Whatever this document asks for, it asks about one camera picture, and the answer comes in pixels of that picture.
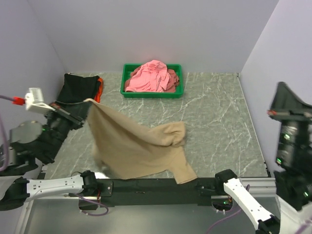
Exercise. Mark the black folded t shirt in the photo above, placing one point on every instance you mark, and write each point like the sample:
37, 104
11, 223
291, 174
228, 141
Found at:
76, 89

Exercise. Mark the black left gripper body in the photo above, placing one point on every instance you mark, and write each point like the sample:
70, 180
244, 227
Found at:
64, 120

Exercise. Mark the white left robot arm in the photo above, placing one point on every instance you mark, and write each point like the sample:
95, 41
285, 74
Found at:
30, 146

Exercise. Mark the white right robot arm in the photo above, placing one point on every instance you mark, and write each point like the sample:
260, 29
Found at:
294, 183

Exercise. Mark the beige t shirt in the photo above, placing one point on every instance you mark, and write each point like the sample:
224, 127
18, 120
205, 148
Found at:
131, 150

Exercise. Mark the dusty rose t shirt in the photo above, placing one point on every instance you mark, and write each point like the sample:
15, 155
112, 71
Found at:
173, 83

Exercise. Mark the orange folded t shirt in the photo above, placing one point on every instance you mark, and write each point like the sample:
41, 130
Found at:
100, 87

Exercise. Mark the pink t shirt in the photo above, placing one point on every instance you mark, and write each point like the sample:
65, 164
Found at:
152, 76

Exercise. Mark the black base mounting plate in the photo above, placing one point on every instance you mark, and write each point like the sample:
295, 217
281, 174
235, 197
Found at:
163, 191

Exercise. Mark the green plastic bin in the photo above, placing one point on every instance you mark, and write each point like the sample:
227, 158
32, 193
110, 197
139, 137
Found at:
128, 68

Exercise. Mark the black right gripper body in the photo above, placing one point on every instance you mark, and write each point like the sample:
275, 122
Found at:
294, 110

